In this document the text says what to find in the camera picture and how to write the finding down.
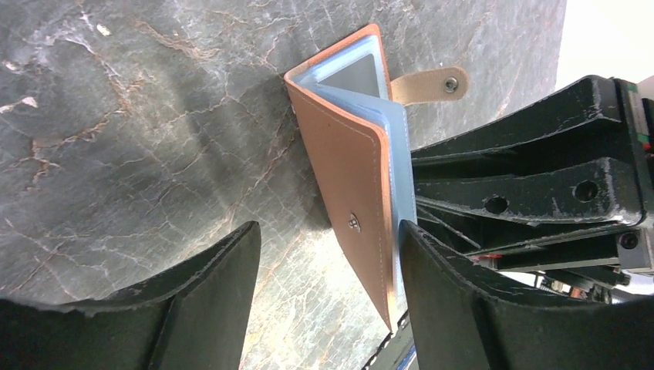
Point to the tan leather card holder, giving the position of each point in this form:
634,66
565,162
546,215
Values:
353,123

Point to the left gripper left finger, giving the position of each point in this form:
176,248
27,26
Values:
193,315

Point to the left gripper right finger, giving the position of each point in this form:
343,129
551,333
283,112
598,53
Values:
466,316

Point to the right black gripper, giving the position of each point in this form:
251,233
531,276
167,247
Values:
590,225

